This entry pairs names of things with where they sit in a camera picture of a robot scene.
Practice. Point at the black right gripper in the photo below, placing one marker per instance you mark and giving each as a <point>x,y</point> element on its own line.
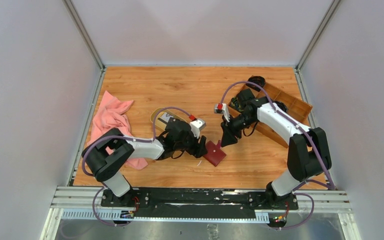
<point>230,132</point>

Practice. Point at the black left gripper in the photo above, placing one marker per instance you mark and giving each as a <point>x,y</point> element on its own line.
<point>198,150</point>

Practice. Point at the red leather card holder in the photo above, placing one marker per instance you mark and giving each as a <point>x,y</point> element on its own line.
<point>215,153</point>

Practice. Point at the oval wooden tray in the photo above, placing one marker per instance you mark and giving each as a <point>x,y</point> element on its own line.
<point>156,113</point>

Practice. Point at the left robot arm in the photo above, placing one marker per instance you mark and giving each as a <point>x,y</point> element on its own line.
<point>106,155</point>

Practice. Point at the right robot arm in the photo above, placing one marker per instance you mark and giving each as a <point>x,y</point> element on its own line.
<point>308,149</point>

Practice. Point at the black tape roll left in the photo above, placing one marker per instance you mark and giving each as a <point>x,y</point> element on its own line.
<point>236,104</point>

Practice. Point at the black tape roll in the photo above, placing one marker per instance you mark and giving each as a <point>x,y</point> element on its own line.
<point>256,82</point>
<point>282,106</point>
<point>236,104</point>

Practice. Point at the black tape roll right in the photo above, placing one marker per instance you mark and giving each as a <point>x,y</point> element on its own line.
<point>282,106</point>

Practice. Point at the black tape roll top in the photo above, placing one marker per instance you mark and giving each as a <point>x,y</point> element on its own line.
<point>256,82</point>

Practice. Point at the wooden compartment organizer tray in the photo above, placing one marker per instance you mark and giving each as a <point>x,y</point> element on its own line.
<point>273,122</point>

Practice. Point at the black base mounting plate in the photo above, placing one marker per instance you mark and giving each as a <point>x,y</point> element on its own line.
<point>197,203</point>

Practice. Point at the pink cloth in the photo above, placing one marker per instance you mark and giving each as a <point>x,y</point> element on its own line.
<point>111,113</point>

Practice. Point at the aluminium frame rail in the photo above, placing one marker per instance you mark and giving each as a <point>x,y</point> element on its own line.
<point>83,202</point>

